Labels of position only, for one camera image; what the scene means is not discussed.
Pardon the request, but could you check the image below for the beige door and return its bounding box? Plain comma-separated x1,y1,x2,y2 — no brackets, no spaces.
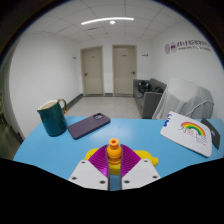
112,44,138,96
80,46,104,96

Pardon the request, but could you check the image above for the grey cloth-covered chair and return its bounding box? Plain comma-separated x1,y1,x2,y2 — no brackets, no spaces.
152,77,215,121

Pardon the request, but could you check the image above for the yellow power strip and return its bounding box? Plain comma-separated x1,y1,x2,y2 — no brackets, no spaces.
84,148,160,176

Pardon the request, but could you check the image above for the purple smartphone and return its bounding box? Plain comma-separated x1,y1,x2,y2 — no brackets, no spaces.
67,112,111,140

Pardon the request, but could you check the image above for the long ceiling light strip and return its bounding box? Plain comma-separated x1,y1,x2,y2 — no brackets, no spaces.
80,16,135,26

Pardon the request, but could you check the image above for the black bag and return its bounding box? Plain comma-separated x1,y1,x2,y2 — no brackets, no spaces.
137,80,164,95

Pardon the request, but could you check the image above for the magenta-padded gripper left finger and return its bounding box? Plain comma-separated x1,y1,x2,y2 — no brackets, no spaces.
68,145,112,192

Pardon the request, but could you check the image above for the grey sofa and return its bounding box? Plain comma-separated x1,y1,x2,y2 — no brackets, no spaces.
132,77,168,120

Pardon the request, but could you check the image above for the white rainbow-print book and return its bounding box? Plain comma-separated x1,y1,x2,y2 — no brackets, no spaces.
159,110,213,158

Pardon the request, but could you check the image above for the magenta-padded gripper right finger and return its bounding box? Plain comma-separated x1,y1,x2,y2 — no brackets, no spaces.
118,144,162,191

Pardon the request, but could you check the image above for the dark green mug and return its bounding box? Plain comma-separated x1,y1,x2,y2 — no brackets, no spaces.
36,98,69,138

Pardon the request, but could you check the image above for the purple wall sign lettering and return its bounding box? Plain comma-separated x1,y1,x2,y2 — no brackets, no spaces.
164,39,213,55

